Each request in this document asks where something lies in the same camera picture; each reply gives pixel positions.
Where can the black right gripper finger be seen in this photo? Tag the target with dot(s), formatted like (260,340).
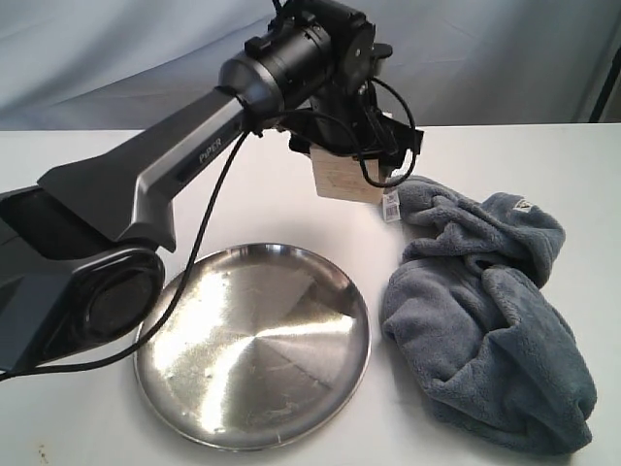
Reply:
(404,145)

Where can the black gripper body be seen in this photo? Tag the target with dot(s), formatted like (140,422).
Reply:
(339,116)

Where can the light wooden cube block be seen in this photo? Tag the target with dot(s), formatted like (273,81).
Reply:
(341,178)

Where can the grey-blue fleece towel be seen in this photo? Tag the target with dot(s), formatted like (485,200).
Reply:
(466,311)

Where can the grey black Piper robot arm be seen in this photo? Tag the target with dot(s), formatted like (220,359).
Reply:
(79,261)

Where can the round stainless steel plate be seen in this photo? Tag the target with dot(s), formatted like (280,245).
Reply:
(267,341)

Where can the black stand pole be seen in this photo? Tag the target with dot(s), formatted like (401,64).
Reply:
(602,104)

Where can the blue-grey backdrop curtain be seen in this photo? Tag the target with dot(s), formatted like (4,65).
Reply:
(126,64)

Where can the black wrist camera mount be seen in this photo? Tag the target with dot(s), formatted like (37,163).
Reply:
(380,52)

